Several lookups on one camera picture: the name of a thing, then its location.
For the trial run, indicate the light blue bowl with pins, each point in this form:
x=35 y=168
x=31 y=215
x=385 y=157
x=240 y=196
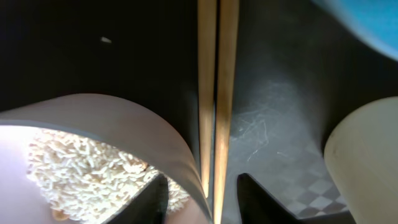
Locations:
x=374 y=22

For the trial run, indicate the left wooden chopstick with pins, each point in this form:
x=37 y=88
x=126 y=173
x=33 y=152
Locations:
x=207 y=21

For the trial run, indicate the right wooden chopstick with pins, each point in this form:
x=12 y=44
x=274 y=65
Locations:
x=227 y=43

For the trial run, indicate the white bowl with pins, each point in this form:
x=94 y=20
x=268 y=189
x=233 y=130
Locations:
x=120 y=123

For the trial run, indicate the wooden chopstick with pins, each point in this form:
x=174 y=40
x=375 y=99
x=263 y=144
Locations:
x=227 y=43
x=207 y=21

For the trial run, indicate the pile of white rice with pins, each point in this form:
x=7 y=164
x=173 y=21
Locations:
x=89 y=181

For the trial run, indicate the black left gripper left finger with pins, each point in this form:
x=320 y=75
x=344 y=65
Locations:
x=149 y=207

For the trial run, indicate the white green cup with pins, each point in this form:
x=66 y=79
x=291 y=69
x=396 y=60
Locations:
x=361 y=157

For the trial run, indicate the dark brown serving tray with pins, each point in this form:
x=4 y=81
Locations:
x=299 y=72

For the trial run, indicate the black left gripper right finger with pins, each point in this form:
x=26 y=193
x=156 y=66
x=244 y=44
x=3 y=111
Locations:
x=258 y=206

